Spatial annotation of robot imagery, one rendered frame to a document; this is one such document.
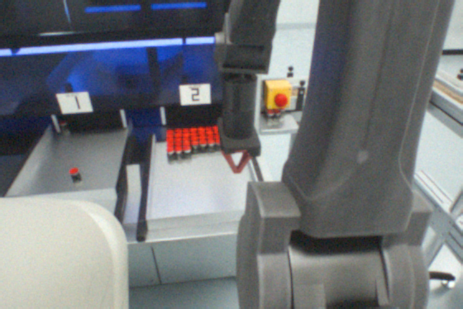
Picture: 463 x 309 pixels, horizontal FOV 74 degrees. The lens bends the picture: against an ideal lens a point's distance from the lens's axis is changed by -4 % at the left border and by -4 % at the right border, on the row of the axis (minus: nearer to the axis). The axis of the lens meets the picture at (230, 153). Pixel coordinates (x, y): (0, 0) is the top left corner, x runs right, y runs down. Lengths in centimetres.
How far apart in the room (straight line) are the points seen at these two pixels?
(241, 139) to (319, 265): 39
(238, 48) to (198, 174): 45
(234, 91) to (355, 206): 37
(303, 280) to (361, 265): 3
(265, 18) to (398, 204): 31
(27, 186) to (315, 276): 85
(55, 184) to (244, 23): 67
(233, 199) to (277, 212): 61
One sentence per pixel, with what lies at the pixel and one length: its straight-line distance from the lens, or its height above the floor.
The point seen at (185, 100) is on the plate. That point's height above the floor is 100.
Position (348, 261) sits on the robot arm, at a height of 127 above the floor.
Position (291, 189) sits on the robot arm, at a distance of 18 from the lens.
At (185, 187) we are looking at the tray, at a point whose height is 88.
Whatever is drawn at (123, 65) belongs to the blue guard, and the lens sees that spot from 92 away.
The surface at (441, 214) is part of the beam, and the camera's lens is 148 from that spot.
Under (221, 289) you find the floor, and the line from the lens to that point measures 165.
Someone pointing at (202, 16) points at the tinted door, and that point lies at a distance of 88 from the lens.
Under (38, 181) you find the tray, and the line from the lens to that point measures 96.
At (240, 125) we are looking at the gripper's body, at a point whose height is 114.
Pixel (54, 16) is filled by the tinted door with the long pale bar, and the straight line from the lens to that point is 93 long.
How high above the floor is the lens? 142
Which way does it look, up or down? 36 degrees down
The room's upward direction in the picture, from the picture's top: straight up
